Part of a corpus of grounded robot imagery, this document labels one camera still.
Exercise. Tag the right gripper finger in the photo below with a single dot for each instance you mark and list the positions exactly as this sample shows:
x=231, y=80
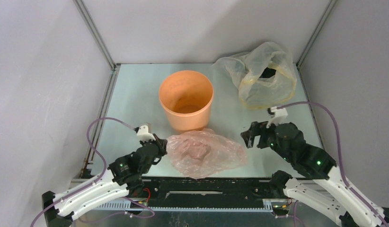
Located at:
x=249, y=136
x=258, y=127

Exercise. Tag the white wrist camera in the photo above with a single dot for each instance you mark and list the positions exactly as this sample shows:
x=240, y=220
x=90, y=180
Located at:
x=277, y=115
x=143, y=132

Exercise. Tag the aluminium frame post left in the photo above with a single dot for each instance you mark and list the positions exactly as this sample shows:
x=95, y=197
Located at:
x=88, y=20

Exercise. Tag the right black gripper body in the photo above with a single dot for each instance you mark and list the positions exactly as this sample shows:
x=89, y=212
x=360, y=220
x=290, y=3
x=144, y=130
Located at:
x=257, y=135

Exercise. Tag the aluminium frame post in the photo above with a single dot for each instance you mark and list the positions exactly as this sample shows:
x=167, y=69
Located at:
x=320, y=25
x=88, y=20

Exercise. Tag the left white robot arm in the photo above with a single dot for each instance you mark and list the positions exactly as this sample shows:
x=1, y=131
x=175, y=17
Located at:
x=122, y=178

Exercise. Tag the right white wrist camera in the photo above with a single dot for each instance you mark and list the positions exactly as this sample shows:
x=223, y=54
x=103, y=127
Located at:
x=277, y=115

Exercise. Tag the pink plastic trash bag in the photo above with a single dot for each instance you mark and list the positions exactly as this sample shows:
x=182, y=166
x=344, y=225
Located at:
x=200, y=154

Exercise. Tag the clear yellowish plastic bag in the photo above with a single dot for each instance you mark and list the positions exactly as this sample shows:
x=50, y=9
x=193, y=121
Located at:
x=264, y=77

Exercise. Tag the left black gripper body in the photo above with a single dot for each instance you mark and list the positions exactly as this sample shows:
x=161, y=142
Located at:
x=162, y=152

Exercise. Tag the aluminium frame post right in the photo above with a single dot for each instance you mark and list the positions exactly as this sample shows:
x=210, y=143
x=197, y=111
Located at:
x=320, y=25

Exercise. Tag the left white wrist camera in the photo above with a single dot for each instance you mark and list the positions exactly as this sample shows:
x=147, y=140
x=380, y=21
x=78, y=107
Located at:
x=143, y=132

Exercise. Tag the black front mounting rail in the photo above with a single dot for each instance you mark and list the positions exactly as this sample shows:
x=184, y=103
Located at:
x=208, y=193

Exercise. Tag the orange plastic trash bin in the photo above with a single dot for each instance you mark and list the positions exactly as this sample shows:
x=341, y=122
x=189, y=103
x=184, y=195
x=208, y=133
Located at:
x=186, y=97

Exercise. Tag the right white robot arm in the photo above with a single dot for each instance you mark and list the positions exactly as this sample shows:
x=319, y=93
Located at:
x=346, y=206

